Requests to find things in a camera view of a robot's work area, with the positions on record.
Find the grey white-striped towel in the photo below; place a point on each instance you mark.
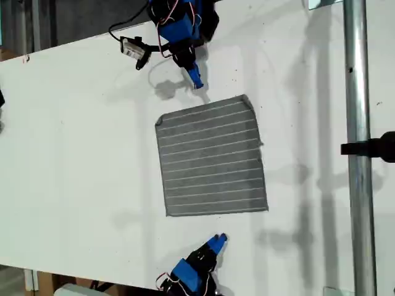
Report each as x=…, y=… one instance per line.
x=211, y=157

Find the white plastic container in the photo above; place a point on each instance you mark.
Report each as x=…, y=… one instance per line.
x=74, y=290

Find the brown cardboard box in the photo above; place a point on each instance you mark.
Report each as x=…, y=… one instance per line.
x=46, y=282

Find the black clamp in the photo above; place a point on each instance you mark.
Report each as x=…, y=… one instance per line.
x=376, y=148

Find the black camera stalk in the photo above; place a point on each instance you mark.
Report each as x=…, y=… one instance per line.
x=151, y=50

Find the black camera box white label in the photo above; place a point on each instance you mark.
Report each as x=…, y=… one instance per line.
x=132, y=47

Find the steel post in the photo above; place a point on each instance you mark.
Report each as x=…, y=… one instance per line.
x=358, y=92

